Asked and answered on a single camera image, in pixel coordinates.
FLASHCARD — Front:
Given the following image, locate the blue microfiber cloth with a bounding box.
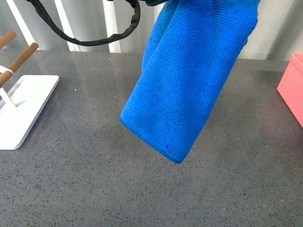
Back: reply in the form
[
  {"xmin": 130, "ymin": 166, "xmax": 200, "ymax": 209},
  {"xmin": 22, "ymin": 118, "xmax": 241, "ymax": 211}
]
[{"xmin": 120, "ymin": 0, "xmax": 259, "ymax": 164}]

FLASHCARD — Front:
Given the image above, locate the white rack with wooden bars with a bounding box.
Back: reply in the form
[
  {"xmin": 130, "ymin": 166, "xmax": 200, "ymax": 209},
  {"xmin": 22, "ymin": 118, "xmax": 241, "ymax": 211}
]
[{"xmin": 0, "ymin": 43, "xmax": 59, "ymax": 150}]

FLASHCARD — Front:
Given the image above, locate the pink plastic box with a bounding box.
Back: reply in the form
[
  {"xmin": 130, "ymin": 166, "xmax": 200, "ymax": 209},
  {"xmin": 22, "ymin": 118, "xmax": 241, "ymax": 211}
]
[{"xmin": 277, "ymin": 53, "xmax": 303, "ymax": 127}]

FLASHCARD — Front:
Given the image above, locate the white pleated curtain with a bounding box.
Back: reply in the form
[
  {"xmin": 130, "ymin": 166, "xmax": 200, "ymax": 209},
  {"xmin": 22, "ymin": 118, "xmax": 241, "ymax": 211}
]
[{"xmin": 0, "ymin": 0, "xmax": 303, "ymax": 61}]

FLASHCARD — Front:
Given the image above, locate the black cable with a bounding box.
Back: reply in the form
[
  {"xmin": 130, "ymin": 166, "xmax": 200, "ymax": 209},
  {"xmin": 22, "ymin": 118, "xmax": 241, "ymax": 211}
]
[{"xmin": 26, "ymin": 0, "xmax": 166, "ymax": 46}]

